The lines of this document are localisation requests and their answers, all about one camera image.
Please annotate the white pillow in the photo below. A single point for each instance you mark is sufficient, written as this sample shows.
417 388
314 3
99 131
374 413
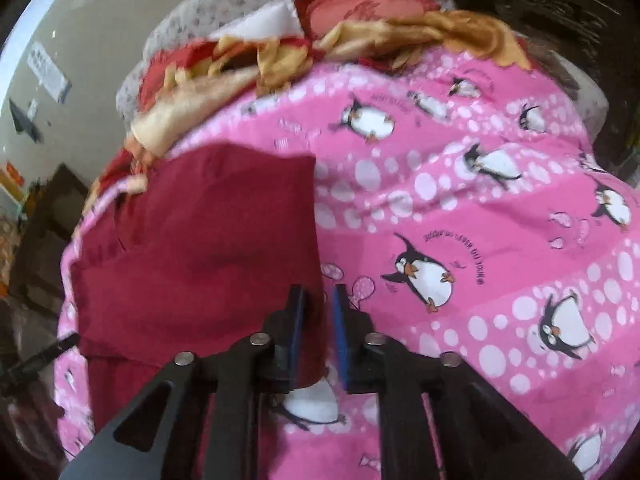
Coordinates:
265 20

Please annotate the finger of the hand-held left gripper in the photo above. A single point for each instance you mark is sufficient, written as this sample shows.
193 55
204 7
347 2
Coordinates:
40 360

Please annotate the dark wooden furniture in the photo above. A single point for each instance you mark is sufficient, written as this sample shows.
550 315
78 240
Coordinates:
50 220

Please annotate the black wall hanging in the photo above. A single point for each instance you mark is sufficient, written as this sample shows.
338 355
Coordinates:
25 120

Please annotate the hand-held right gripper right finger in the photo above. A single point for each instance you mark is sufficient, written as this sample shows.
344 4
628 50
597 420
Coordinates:
341 340

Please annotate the orange red floral blanket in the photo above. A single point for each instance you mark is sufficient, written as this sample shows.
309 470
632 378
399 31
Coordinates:
175 115

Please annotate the small floral cushion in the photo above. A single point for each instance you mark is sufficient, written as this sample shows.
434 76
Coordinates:
592 105

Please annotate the white blue wall poster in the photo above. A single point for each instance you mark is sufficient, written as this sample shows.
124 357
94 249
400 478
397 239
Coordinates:
47 72

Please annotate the orange wall sign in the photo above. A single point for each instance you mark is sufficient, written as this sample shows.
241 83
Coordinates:
11 180

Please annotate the grey floral pillow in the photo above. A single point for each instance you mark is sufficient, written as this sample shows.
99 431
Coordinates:
200 15

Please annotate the pink penguin print blanket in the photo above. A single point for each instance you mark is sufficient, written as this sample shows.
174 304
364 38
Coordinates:
500 200

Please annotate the red cushion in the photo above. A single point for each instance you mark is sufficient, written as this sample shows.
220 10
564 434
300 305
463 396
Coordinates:
360 10

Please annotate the dark red garment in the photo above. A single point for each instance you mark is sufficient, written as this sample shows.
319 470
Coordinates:
200 240

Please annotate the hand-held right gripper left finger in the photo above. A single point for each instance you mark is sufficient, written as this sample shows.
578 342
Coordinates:
300 340

